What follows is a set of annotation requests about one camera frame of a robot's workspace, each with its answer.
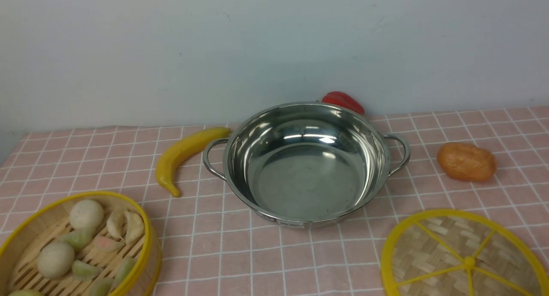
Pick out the woven bamboo steamer lid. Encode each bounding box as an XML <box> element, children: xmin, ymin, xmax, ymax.
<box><xmin>380</xmin><ymin>209</ymin><xmax>549</xmax><ymax>296</ymax></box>

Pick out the bamboo steamer basket yellow rim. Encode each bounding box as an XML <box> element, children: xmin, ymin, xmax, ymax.
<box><xmin>1</xmin><ymin>191</ymin><xmax>162</xmax><ymax>296</ymax></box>

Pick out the stainless steel pot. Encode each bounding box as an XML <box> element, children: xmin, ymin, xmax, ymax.
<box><xmin>202</xmin><ymin>101</ymin><xmax>410</xmax><ymax>229</ymax></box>

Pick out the red toy bell pepper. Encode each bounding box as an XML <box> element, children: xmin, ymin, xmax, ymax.
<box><xmin>321</xmin><ymin>91</ymin><xmax>365</xmax><ymax>116</ymax></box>

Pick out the yellow toy banana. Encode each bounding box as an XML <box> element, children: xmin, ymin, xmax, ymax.
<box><xmin>155</xmin><ymin>127</ymin><xmax>231</xmax><ymax>197</ymax></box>

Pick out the pink checkered tablecloth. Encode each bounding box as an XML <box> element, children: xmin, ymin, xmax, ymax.
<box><xmin>0</xmin><ymin>106</ymin><xmax>549</xmax><ymax>296</ymax></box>

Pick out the white toy dumpling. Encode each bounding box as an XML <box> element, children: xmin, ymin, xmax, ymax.
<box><xmin>125</xmin><ymin>211</ymin><xmax>145</xmax><ymax>245</ymax></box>
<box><xmin>106</xmin><ymin>209</ymin><xmax>125</xmax><ymax>239</ymax></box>

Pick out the orange toy potato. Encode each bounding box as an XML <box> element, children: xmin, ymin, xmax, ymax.
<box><xmin>437</xmin><ymin>142</ymin><xmax>498</xmax><ymax>182</ymax></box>

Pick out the pink toy dumpling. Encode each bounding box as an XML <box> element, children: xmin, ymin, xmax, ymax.
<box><xmin>92</xmin><ymin>235</ymin><xmax>125</xmax><ymax>253</ymax></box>

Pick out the white toy bun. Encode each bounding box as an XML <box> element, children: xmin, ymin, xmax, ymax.
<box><xmin>37</xmin><ymin>242</ymin><xmax>75</xmax><ymax>280</ymax></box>
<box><xmin>69</xmin><ymin>199</ymin><xmax>105</xmax><ymax>231</ymax></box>

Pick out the pale green toy bun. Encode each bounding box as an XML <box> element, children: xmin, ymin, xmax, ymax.
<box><xmin>9</xmin><ymin>290</ymin><xmax>44</xmax><ymax>296</ymax></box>

